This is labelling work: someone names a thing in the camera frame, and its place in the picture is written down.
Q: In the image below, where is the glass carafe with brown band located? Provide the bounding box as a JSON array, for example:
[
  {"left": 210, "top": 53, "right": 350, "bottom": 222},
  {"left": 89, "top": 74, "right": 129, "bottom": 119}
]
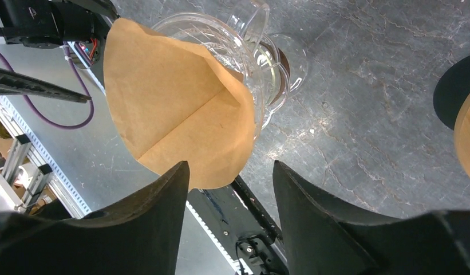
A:
[{"left": 255, "top": 33, "right": 309, "bottom": 113}]

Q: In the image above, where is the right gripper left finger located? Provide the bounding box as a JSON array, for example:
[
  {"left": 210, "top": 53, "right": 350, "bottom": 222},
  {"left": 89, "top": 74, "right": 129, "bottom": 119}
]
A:
[{"left": 0, "top": 161, "right": 190, "bottom": 274}]

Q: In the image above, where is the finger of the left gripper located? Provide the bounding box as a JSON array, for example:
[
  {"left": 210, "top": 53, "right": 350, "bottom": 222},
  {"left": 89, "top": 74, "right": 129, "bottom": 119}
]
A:
[{"left": 0, "top": 68, "right": 91, "bottom": 103}]

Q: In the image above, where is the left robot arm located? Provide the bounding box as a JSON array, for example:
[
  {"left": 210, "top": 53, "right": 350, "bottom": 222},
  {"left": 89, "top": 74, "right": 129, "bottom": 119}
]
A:
[{"left": 0, "top": 1, "right": 119, "bottom": 103}]

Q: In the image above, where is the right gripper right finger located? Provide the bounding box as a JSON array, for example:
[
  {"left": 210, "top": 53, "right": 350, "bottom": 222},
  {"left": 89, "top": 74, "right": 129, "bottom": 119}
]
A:
[{"left": 272, "top": 160, "right": 470, "bottom": 274}]

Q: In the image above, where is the black coffee server pot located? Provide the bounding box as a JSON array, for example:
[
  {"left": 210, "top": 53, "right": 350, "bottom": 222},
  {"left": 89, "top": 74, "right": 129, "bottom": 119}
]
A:
[{"left": 433, "top": 56, "right": 470, "bottom": 130}]

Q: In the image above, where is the clear glass dripper with handle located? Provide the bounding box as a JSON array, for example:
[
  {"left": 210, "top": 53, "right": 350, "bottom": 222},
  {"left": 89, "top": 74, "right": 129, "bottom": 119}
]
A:
[{"left": 152, "top": 1, "right": 290, "bottom": 133}]

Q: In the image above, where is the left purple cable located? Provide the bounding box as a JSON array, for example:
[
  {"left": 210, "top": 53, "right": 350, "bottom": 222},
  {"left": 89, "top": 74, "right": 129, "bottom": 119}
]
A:
[{"left": 0, "top": 45, "right": 95, "bottom": 131}]

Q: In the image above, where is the round wooden dripper stand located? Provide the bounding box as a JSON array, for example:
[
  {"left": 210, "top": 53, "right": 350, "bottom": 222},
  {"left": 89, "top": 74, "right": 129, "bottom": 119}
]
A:
[{"left": 453, "top": 93, "right": 470, "bottom": 178}]

